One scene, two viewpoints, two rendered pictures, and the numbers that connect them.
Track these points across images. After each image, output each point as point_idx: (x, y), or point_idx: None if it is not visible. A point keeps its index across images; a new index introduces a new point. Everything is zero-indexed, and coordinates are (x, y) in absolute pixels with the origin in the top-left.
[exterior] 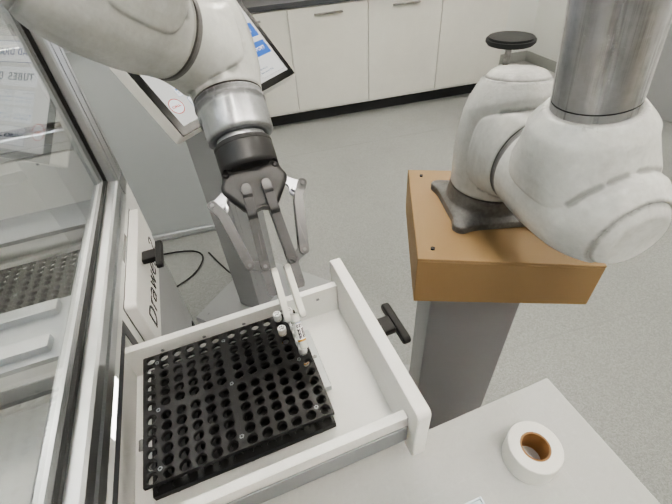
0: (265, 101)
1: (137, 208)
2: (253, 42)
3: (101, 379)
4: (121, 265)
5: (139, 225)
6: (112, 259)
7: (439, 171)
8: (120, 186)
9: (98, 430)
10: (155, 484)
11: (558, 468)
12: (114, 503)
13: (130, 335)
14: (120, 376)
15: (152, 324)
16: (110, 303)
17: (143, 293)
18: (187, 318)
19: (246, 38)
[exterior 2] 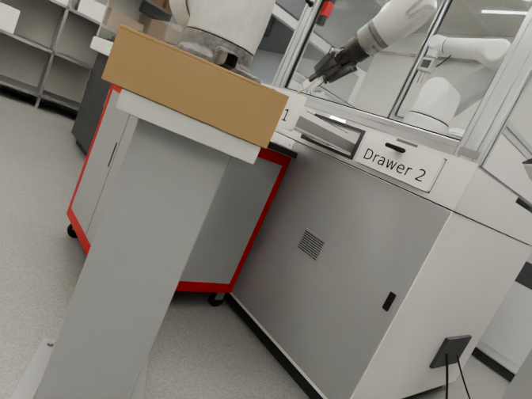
0: (367, 25)
1: (461, 180)
2: (389, 5)
3: (343, 109)
4: (392, 133)
5: (425, 154)
6: (391, 123)
7: (253, 81)
8: (457, 145)
9: (332, 106)
10: None
11: None
12: (318, 115)
13: (361, 138)
14: (345, 124)
15: (363, 150)
16: (369, 118)
17: (377, 143)
18: (395, 277)
19: (388, 3)
